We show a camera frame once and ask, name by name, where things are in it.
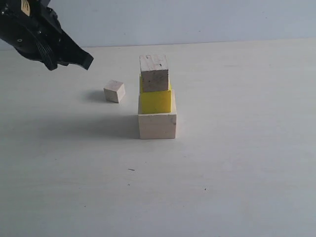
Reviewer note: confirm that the large wooden cube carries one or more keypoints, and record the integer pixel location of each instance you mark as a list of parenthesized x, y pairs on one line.
[(158, 126)]

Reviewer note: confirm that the yellow cube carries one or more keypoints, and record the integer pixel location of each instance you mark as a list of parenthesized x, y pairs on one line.
[(155, 102)]

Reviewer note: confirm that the small wooden cube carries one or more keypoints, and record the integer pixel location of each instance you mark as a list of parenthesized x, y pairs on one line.
[(114, 91)]

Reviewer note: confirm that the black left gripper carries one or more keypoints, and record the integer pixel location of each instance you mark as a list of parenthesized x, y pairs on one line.
[(33, 29)]

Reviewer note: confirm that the medium wooden cube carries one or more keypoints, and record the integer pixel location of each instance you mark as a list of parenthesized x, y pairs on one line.
[(154, 72)]

